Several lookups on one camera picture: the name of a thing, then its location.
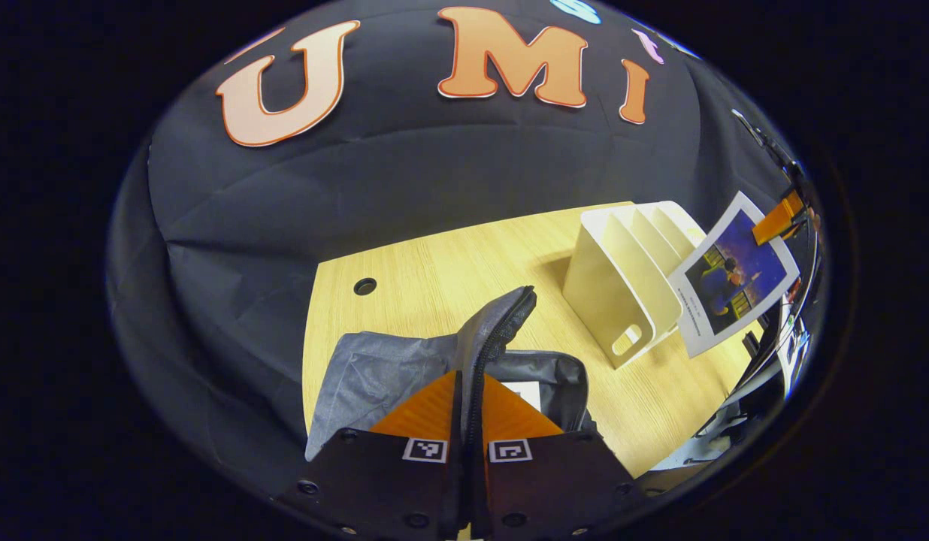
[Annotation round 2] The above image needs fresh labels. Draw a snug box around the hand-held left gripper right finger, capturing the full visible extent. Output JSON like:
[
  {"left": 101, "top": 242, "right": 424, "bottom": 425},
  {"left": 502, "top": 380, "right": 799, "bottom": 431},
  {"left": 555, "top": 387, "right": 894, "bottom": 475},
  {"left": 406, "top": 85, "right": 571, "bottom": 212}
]
[{"left": 480, "top": 373, "right": 649, "bottom": 541}]

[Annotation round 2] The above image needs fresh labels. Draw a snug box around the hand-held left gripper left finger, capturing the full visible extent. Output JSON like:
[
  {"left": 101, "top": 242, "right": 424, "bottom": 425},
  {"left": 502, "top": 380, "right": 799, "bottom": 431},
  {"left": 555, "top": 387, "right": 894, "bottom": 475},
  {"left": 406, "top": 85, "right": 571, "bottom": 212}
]
[{"left": 273, "top": 370, "right": 465, "bottom": 541}]

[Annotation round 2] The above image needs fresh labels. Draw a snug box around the blue painting cover book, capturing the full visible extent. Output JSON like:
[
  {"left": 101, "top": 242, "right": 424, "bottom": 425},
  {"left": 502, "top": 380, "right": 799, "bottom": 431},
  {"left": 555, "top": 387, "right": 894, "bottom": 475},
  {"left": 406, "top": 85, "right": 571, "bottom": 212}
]
[{"left": 666, "top": 191, "right": 801, "bottom": 359}]

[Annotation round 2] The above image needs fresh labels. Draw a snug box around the grey portrait cover book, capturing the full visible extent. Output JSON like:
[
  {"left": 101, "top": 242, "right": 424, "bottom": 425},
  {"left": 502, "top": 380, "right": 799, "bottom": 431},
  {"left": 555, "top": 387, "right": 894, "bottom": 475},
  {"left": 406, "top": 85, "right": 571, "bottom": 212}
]
[{"left": 502, "top": 381, "right": 543, "bottom": 413}]

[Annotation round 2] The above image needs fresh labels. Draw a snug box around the grey schoolbag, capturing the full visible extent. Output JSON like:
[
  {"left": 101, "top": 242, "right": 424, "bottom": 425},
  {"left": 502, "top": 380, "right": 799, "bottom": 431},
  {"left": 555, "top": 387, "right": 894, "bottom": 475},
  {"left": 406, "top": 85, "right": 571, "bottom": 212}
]
[{"left": 305, "top": 286, "right": 599, "bottom": 538}]

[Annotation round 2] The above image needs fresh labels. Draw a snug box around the white bookshelf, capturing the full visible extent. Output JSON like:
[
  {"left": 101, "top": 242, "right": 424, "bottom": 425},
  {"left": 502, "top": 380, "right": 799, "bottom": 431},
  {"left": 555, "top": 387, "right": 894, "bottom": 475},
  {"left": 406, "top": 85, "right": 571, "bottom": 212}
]
[{"left": 561, "top": 201, "right": 707, "bottom": 370}]

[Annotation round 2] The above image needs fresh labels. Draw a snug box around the cluttered side desk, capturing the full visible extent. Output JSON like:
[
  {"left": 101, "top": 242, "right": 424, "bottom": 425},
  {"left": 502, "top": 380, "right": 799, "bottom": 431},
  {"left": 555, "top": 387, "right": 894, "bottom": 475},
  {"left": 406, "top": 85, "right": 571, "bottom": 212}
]
[{"left": 645, "top": 301, "right": 815, "bottom": 493}]

